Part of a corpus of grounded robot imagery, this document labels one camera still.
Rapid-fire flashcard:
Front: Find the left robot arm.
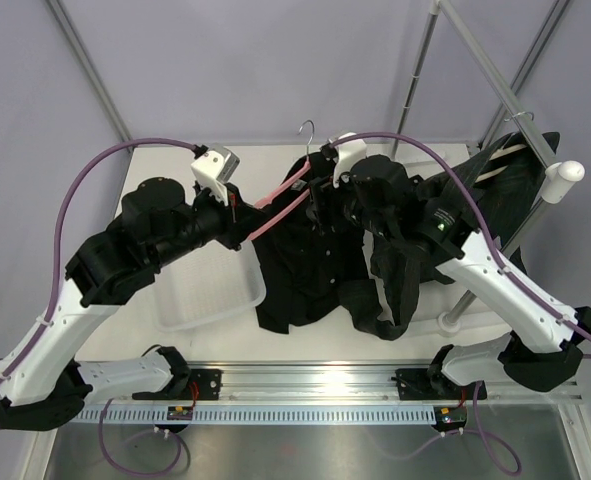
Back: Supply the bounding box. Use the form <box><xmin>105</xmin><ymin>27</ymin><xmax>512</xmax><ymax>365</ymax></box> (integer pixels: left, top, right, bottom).
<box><xmin>0</xmin><ymin>177</ymin><xmax>268</xmax><ymax>431</ymax></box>

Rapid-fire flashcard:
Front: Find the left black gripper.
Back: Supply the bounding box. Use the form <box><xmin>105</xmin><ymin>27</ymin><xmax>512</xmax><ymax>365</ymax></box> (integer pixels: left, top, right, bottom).
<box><xmin>149</xmin><ymin>179</ymin><xmax>266</xmax><ymax>270</ymax></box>

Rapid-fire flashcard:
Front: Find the pink hanger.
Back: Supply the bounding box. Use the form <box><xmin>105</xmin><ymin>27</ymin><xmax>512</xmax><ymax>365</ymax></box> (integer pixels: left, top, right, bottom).
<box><xmin>243</xmin><ymin>119</ymin><xmax>326</xmax><ymax>247</ymax></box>

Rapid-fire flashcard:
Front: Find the black shirt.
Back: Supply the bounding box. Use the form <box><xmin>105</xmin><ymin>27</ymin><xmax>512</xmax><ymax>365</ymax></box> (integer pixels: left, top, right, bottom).
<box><xmin>250</xmin><ymin>151</ymin><xmax>376</xmax><ymax>335</ymax></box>

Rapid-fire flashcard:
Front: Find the metal clothes rack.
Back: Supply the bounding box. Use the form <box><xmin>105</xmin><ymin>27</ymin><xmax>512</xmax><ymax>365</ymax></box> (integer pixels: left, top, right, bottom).
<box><xmin>389</xmin><ymin>0</ymin><xmax>586</xmax><ymax>336</ymax></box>

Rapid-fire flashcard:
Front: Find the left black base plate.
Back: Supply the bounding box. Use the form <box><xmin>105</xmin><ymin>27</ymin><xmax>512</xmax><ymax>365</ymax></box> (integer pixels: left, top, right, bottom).
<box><xmin>132</xmin><ymin>368</ymin><xmax>222</xmax><ymax>401</ymax></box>

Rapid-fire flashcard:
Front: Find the wooden hanger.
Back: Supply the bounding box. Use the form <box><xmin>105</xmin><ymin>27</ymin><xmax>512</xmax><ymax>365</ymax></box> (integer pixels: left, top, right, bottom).
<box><xmin>475</xmin><ymin>144</ymin><xmax>526</xmax><ymax>183</ymax></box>

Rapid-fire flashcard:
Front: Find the dark striped shirt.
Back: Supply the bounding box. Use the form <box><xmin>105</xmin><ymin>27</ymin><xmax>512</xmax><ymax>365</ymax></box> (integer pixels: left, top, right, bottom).
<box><xmin>334</xmin><ymin>130</ymin><xmax>561</xmax><ymax>342</ymax></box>

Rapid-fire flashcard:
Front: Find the clear plastic basket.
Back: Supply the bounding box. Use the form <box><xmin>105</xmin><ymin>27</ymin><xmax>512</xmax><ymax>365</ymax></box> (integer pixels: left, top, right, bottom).
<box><xmin>151</xmin><ymin>241</ymin><xmax>266</xmax><ymax>333</ymax></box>

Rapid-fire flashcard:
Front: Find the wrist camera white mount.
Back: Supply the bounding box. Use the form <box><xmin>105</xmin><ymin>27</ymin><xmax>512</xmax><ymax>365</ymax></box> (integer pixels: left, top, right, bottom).
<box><xmin>320</xmin><ymin>132</ymin><xmax>367</xmax><ymax>189</ymax></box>
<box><xmin>190</xmin><ymin>145</ymin><xmax>240</xmax><ymax>206</ymax></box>

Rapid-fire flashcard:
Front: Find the aluminium rail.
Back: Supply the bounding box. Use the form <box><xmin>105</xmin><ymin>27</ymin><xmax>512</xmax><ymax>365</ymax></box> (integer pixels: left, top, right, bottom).
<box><xmin>74</xmin><ymin>362</ymin><xmax>581</xmax><ymax>405</ymax></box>

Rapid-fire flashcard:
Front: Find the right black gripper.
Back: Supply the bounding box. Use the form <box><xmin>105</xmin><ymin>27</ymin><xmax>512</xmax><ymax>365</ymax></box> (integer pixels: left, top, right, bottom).
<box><xmin>306</xmin><ymin>170</ymin><xmax>396</xmax><ymax>243</ymax></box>

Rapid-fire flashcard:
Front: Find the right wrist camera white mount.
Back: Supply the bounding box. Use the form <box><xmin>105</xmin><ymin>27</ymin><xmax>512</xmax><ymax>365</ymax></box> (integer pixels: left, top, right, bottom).
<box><xmin>320</xmin><ymin>132</ymin><xmax>367</xmax><ymax>189</ymax></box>

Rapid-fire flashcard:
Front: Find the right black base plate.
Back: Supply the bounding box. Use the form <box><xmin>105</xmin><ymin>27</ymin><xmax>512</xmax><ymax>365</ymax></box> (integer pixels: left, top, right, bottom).
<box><xmin>392</xmin><ymin>368</ymin><xmax>475</xmax><ymax>401</ymax></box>

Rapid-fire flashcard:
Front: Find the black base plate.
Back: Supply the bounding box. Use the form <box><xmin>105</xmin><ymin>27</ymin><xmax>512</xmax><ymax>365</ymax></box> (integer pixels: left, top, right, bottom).
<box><xmin>132</xmin><ymin>368</ymin><xmax>222</xmax><ymax>401</ymax></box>
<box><xmin>392</xmin><ymin>368</ymin><xmax>475</xmax><ymax>401</ymax></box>

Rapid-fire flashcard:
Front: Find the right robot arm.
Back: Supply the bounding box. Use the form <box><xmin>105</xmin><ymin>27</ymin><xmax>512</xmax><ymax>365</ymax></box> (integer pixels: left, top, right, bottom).
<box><xmin>307</xmin><ymin>153</ymin><xmax>591</xmax><ymax>397</ymax></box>

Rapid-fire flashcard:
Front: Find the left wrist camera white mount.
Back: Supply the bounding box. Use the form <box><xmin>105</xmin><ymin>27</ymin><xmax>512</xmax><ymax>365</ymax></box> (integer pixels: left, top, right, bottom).
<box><xmin>190</xmin><ymin>145</ymin><xmax>240</xmax><ymax>206</ymax></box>

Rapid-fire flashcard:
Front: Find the white slotted cable duct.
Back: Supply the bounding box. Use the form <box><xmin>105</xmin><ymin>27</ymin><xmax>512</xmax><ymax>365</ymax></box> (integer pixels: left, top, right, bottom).
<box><xmin>74</xmin><ymin>404</ymin><xmax>437</xmax><ymax>426</ymax></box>

